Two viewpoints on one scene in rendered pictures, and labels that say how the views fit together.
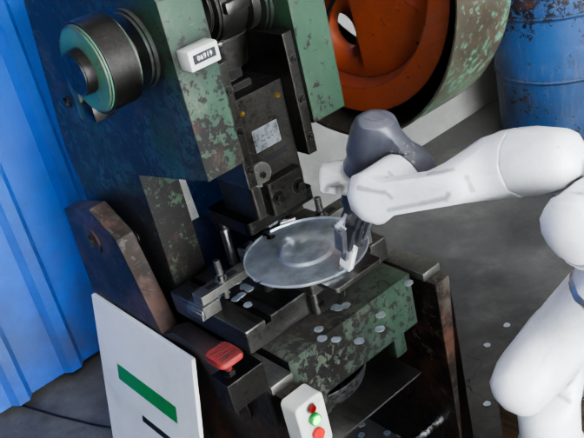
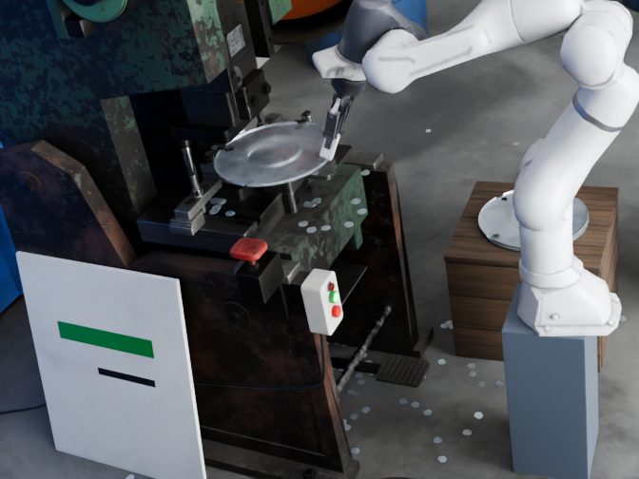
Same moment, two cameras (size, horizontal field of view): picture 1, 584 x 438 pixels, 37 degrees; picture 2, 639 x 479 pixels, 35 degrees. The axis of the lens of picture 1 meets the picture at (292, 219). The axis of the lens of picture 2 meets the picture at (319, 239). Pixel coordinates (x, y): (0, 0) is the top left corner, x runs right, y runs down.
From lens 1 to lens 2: 0.80 m
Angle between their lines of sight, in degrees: 21
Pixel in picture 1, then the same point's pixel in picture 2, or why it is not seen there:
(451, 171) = (472, 28)
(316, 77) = not seen: outside the picture
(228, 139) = (218, 41)
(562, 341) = (573, 158)
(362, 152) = (365, 31)
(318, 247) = (286, 147)
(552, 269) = (415, 179)
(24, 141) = not seen: outside the picture
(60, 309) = not seen: outside the picture
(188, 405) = (170, 332)
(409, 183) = (432, 46)
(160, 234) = (120, 161)
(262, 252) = (230, 162)
